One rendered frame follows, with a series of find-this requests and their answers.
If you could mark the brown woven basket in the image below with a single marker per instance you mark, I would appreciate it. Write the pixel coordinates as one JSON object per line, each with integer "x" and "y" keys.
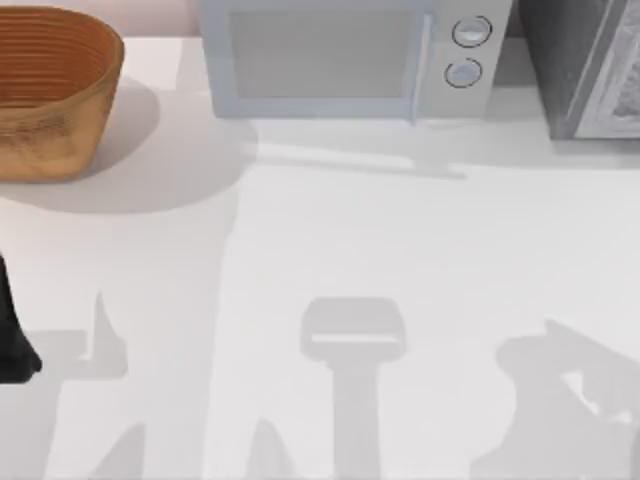
{"x": 55, "y": 135}

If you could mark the round microwave knob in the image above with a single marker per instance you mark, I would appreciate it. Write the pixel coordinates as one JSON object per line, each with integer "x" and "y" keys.
{"x": 463, "y": 73}
{"x": 471, "y": 31}

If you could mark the microwave oven door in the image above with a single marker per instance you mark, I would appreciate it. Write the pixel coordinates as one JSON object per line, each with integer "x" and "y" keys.
{"x": 320, "y": 55}

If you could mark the pale microwave oven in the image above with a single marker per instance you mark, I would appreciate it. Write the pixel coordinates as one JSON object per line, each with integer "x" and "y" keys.
{"x": 470, "y": 102}

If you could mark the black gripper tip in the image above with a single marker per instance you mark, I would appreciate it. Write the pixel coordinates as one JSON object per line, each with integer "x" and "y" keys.
{"x": 12, "y": 345}

